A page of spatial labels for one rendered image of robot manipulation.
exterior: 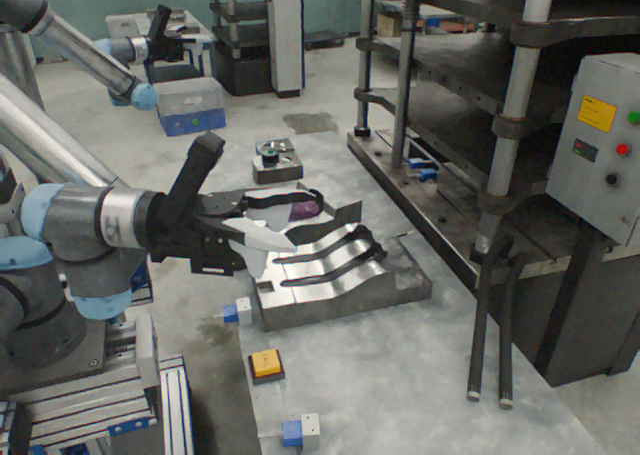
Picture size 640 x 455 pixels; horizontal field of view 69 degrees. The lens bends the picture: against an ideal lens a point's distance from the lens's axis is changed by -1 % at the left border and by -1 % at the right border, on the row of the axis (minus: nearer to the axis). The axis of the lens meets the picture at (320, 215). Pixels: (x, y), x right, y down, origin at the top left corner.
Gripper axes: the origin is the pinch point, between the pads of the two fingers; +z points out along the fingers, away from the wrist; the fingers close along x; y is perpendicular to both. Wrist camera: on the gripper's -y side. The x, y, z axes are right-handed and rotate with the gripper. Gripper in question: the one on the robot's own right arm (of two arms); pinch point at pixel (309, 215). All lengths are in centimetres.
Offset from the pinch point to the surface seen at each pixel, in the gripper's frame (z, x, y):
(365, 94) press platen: 0, -191, 17
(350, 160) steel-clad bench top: -5, -165, 44
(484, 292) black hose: 39, -64, 48
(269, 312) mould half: -18, -51, 52
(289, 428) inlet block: -7, -21, 59
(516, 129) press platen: 45, -84, 7
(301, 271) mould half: -12, -68, 48
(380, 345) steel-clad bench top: 12, -51, 59
